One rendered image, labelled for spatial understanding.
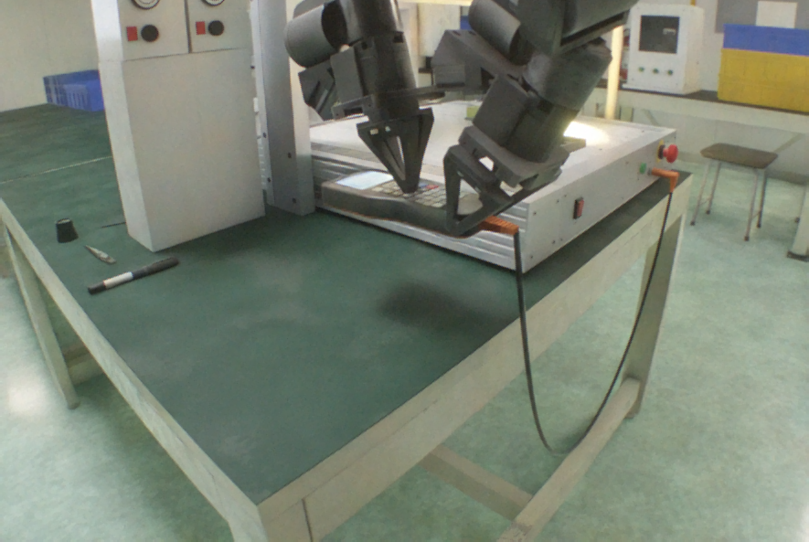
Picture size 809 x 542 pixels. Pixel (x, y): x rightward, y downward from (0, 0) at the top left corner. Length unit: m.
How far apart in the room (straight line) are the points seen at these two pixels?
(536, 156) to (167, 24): 0.58
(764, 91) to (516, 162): 2.87
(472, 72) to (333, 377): 0.31
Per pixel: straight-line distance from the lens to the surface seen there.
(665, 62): 3.38
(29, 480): 1.72
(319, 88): 0.57
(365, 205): 0.54
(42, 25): 7.88
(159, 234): 0.86
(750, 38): 3.25
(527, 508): 1.18
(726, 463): 1.64
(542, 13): 0.36
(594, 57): 0.41
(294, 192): 0.93
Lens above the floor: 1.06
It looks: 22 degrees down
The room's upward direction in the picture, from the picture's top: 1 degrees counter-clockwise
